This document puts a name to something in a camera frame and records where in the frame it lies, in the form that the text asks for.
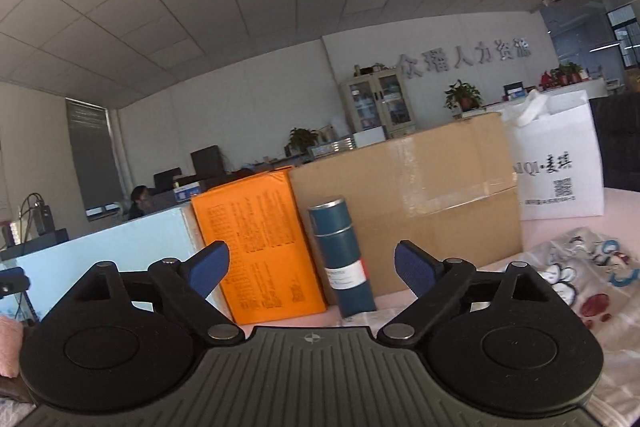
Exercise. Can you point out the blue and white carton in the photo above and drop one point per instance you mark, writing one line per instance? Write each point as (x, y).
(187, 192)

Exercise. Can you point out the white shopping bag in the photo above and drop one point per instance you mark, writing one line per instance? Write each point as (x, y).
(555, 162)

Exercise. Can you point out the black computer monitor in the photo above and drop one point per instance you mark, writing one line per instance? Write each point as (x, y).
(206, 161)

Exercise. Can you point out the glass door cabinet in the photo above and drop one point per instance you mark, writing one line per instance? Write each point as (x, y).
(380, 102)

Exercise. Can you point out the pink cloth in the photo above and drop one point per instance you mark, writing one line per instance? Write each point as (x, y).
(10, 347)

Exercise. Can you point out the grey window blind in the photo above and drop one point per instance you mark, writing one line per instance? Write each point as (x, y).
(94, 164)

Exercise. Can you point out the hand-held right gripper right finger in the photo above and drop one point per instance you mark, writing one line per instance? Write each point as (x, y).
(411, 263)

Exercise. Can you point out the large brown cardboard box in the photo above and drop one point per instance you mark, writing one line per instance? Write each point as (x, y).
(430, 202)

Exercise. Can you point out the potted green plant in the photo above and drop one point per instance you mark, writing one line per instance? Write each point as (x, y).
(464, 96)
(302, 140)

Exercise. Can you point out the cartoon printed garment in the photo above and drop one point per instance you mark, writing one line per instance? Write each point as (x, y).
(590, 277)

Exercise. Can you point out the teal cylindrical canister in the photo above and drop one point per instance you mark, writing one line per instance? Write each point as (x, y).
(342, 257)

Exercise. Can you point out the red flowering potted plant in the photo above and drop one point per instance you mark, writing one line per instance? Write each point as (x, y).
(564, 74)

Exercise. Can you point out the orange cardboard box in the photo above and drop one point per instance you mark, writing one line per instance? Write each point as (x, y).
(260, 247)

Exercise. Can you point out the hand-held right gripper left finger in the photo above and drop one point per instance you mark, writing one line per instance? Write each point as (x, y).
(209, 263)

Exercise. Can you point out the light blue partition panel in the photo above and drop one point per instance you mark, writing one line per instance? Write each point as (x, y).
(115, 257)

